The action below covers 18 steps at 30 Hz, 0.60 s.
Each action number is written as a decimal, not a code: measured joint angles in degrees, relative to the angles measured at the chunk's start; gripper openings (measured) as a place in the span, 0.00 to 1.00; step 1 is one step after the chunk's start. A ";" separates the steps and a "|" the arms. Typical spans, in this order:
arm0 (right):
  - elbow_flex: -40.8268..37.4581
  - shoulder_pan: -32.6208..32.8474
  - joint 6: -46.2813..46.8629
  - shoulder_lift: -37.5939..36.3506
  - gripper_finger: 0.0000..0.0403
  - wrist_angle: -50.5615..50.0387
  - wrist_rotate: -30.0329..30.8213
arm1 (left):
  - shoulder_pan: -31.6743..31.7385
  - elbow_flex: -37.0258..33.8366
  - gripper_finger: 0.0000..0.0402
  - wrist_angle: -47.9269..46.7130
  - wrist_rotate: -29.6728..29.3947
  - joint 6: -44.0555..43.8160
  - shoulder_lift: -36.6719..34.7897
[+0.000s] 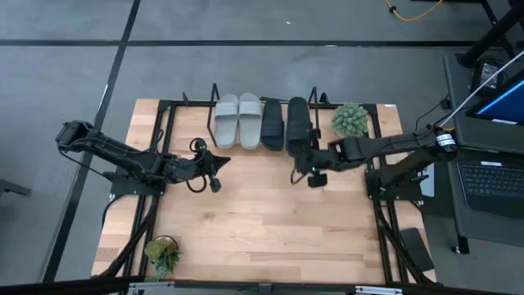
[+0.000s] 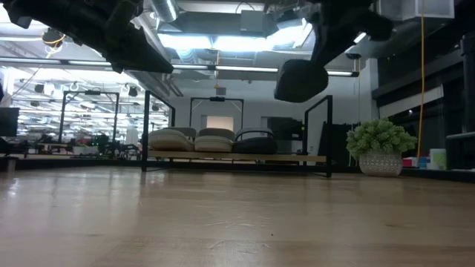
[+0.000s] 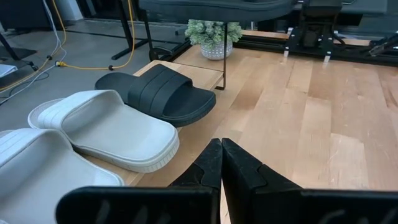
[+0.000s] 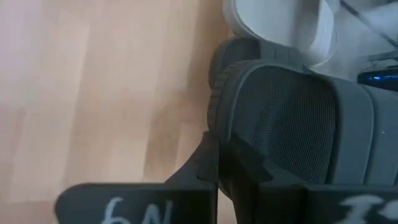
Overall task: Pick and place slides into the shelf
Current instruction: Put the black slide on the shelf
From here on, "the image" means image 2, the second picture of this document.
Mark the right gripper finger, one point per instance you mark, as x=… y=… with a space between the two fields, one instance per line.
x=330 y=44

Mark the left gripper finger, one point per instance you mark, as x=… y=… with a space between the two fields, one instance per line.
x=137 y=55

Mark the grey ceiling box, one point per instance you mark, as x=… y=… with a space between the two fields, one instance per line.
x=252 y=20

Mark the black bar with light strips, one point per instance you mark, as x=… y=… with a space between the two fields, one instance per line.
x=230 y=68

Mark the black cabinet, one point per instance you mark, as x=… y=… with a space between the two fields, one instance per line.
x=287 y=128

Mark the green plant in white pot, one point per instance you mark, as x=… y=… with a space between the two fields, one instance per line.
x=376 y=141

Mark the black monitor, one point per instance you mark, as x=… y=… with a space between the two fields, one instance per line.
x=9 y=122

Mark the red box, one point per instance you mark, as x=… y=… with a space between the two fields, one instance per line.
x=408 y=162

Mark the blue and white box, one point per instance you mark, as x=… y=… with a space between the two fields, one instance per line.
x=423 y=162

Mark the white and green wipes container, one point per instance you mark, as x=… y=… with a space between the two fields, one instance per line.
x=438 y=159

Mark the silver ventilation duct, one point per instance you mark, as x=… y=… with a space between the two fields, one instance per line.
x=165 y=9

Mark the background black rig frame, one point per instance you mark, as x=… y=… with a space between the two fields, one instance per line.
x=217 y=99
x=63 y=118

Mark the wooden shelf with black frame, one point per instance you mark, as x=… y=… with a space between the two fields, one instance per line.
x=297 y=158

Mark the black frame post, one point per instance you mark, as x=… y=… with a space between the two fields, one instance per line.
x=468 y=81

